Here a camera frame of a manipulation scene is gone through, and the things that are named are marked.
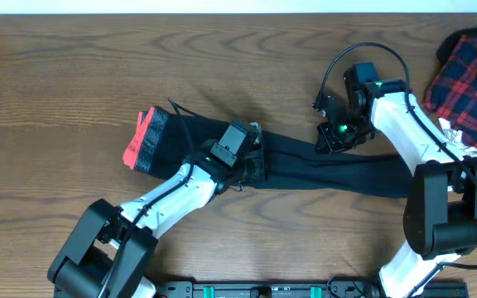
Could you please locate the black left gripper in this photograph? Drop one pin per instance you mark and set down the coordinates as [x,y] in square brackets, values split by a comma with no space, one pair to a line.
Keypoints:
[259,178]

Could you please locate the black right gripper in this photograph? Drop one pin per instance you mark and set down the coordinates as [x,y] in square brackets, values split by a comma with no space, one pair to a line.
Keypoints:
[326,136]

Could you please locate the black leggings red waistband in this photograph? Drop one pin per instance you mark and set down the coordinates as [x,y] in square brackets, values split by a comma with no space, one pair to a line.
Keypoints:
[159,147]

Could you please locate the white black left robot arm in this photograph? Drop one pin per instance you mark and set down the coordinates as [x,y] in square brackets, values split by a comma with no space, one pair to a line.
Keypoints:
[107,253]

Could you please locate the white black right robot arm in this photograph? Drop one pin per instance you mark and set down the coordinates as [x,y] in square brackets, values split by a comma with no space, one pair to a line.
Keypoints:
[440,217]

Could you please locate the red navy plaid garment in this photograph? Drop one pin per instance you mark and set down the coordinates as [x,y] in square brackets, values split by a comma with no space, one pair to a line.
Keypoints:
[452,94]

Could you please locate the black mounting rail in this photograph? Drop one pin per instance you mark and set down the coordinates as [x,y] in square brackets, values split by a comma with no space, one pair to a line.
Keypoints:
[342,287]

